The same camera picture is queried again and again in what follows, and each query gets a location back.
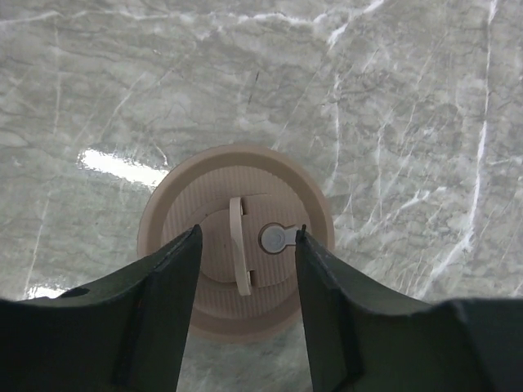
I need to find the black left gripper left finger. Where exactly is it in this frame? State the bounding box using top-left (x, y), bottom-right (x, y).
top-left (1, 226), bottom-right (203, 391)

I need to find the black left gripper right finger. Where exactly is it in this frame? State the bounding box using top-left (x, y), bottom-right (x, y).
top-left (296, 229), bottom-right (522, 391)

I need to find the brown round lid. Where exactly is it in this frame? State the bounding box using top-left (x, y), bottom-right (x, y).
top-left (137, 145), bottom-right (334, 343)

